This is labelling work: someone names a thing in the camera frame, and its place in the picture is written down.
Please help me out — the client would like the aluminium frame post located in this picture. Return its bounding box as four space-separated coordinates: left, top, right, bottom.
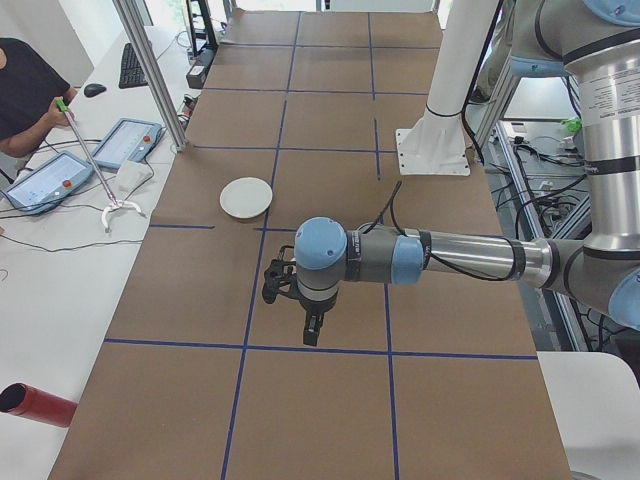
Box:
113 0 187 152

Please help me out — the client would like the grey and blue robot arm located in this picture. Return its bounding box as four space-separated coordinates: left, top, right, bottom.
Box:
294 1 639 345

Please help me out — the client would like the white plate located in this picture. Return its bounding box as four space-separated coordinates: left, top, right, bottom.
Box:
219 177 273 219

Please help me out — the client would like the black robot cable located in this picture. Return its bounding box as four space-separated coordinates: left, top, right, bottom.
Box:
359 181 521 281

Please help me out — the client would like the person in khaki trousers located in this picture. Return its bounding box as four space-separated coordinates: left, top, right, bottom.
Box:
470 0 516 104

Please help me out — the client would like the red cylinder tube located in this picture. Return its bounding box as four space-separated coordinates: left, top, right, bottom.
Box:
1 383 77 428

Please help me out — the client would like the blue teach pendant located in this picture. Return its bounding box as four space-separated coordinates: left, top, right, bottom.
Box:
2 151 94 215
92 118 162 170

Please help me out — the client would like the black keyboard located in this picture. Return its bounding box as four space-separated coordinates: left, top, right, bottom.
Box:
118 43 147 89

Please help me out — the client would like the near blue teach pendant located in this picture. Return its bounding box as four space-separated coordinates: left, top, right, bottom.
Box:
2 151 94 215

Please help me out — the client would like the white crumpled cloth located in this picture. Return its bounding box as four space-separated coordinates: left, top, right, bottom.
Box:
115 160 152 192

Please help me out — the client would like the black computer mouse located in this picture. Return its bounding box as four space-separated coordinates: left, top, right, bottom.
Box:
83 83 107 98

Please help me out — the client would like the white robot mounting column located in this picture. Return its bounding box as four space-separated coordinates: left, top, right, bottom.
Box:
396 0 501 176

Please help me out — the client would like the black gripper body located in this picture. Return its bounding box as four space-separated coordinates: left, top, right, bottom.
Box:
299 297 336 316

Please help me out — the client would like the black box device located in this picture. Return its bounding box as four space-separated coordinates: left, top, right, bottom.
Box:
186 49 215 89

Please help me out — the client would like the far blue teach pendant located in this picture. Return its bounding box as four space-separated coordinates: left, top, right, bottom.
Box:
92 118 162 170

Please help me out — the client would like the person in black shirt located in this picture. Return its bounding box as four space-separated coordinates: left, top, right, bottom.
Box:
1 38 77 158

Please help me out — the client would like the reacher grabber tool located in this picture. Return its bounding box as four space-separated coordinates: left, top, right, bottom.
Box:
54 97 146 233

